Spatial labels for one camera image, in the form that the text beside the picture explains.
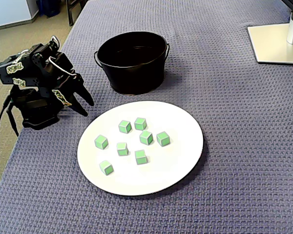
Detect dark chair frame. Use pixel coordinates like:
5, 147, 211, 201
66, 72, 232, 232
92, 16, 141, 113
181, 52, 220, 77
65, 0, 88, 27

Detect white servo cable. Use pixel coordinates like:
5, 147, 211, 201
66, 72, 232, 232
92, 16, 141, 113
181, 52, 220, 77
48, 56, 77, 77

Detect white monitor stand base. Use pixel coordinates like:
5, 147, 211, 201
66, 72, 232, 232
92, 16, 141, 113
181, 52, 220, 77
247, 23, 293, 65

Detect white round plate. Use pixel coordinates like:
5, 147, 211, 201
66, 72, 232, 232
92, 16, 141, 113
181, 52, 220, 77
77, 100, 205, 197

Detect green cube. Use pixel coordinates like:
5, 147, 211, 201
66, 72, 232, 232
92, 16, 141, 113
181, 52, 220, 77
156, 131, 171, 147
139, 130, 154, 146
134, 149, 148, 166
133, 117, 147, 131
99, 160, 114, 176
116, 142, 129, 156
118, 119, 132, 134
94, 134, 109, 150

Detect white wall panel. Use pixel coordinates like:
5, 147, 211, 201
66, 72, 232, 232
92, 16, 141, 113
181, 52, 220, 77
0, 0, 37, 32

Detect blue bin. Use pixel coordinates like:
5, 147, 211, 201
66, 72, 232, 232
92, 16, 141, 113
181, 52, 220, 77
36, 0, 62, 17

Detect thin black cable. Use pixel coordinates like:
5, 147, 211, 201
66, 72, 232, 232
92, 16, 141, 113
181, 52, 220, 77
6, 103, 20, 137

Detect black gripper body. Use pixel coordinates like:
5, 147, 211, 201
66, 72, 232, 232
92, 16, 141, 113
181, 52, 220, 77
39, 52, 83, 107

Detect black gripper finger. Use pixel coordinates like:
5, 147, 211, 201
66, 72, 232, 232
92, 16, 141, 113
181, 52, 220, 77
69, 94, 88, 117
74, 77, 95, 107

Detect blue-grey woven table cloth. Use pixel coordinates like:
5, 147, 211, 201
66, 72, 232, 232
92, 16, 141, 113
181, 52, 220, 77
0, 0, 293, 234

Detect black metal bucket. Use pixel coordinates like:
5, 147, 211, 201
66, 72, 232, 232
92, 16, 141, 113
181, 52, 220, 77
93, 31, 171, 96

